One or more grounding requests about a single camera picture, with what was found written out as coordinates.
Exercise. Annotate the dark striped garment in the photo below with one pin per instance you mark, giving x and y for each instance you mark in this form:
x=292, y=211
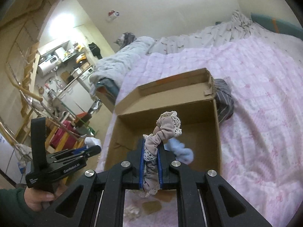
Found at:
x=224, y=100

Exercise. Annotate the person left hand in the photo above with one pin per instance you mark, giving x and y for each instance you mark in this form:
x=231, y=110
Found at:
x=34, y=198

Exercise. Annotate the light blue fluffy socks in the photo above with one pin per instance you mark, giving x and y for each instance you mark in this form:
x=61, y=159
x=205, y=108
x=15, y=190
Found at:
x=182, y=154

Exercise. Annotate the white water heater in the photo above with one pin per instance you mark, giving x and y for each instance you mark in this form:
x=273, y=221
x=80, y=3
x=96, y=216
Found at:
x=49, y=64

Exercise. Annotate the small cardboard scrap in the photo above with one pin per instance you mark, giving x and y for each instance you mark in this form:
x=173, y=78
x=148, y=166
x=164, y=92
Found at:
x=151, y=207

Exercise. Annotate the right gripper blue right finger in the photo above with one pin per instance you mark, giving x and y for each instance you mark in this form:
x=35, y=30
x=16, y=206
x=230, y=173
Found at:
x=204, y=198

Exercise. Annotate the white knotted sock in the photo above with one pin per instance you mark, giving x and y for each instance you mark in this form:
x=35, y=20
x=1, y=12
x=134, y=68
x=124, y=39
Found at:
x=91, y=141

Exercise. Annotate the white washing machine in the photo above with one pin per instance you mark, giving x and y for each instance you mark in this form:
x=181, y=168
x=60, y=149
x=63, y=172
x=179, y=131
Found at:
x=84, y=78

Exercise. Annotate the grey white crumpled duvet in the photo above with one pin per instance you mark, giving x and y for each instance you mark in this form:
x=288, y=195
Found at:
x=116, y=66

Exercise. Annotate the pink bow patterned bedspread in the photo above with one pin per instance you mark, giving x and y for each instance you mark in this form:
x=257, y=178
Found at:
x=261, y=143

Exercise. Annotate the teal pillow with orange stripe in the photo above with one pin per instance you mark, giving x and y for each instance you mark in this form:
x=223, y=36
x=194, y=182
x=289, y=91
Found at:
x=277, y=25

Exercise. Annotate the open cardboard box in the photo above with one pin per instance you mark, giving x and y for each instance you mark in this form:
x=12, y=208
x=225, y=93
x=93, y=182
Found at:
x=181, y=106

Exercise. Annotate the grey tabby cat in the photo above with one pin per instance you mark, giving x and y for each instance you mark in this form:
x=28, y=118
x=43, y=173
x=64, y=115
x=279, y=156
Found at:
x=125, y=39

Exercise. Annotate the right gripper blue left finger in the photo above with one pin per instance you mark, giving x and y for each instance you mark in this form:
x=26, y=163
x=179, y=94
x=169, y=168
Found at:
x=97, y=199

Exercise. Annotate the black hanging garment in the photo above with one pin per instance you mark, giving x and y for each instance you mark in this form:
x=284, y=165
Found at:
x=95, y=50

